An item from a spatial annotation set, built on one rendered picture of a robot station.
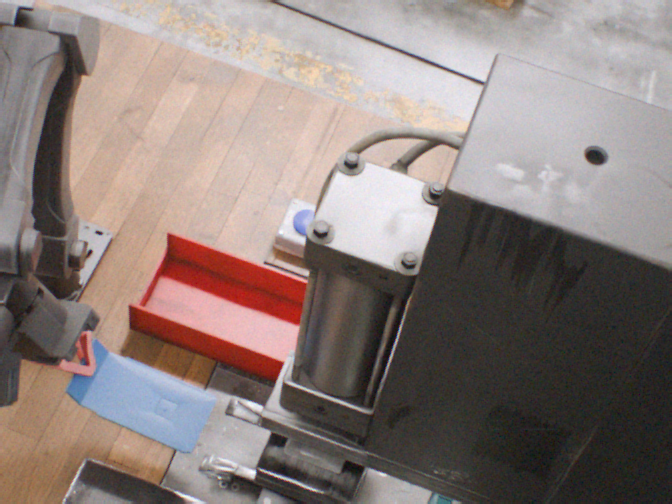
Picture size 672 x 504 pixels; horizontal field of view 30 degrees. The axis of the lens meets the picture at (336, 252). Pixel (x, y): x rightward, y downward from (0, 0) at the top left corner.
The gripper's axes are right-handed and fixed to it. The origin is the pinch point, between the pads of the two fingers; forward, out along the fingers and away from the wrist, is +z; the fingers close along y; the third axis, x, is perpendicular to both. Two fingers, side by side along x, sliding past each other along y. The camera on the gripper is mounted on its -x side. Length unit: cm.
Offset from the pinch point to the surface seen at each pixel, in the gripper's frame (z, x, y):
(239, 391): 18.0, 8.5, 7.3
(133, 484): 11.8, -8.0, 3.9
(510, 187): -39, 2, 62
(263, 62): 89, 124, -81
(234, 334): 16.5, 15.3, 3.9
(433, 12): 107, 158, -54
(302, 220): 16.2, 33.2, 6.0
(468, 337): -25, -2, 56
